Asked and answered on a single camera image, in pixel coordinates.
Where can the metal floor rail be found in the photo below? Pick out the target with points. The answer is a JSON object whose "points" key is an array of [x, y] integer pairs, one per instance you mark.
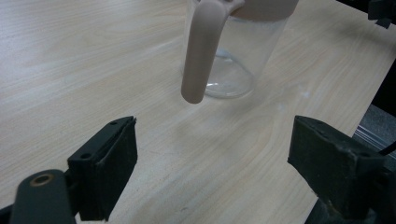
{"points": [[375, 138]]}

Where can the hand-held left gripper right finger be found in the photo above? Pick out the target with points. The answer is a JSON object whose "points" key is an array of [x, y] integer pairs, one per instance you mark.
{"points": [[333, 165]]}

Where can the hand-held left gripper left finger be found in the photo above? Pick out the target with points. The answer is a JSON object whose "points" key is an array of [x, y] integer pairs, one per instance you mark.
{"points": [[109, 168]]}

